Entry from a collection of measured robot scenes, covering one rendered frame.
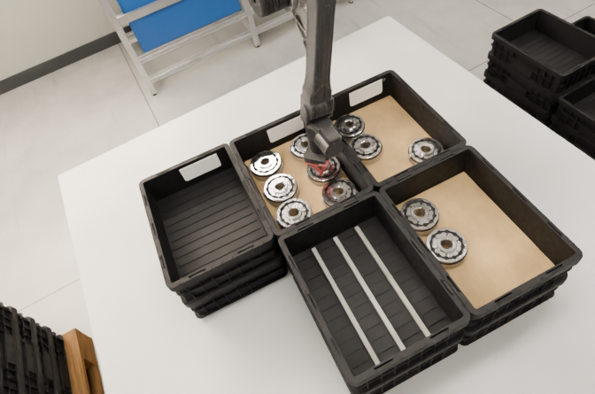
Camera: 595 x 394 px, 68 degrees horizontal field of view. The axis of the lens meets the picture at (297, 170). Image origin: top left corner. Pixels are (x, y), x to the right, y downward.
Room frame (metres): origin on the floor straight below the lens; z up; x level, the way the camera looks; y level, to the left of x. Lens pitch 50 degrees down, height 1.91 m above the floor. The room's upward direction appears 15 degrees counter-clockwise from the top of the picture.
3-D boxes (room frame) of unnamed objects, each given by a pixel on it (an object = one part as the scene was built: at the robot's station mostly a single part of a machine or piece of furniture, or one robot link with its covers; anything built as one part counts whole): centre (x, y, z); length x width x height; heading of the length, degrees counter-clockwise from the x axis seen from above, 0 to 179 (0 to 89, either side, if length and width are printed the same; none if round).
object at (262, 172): (0.93, 0.09, 0.86); 0.10 x 0.10 x 0.01
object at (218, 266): (0.77, 0.29, 0.92); 0.40 x 0.30 x 0.02; 13
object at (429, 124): (0.90, -0.29, 0.87); 0.40 x 0.30 x 0.11; 13
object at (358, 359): (0.45, -0.09, 0.87); 0.40 x 0.30 x 0.11; 13
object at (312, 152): (0.85, -0.08, 0.98); 0.10 x 0.07 x 0.07; 147
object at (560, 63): (1.43, -1.22, 0.37); 0.40 x 0.30 x 0.45; 17
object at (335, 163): (0.85, -0.08, 0.86); 0.10 x 0.10 x 0.01
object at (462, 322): (0.45, -0.09, 0.92); 0.40 x 0.30 x 0.02; 13
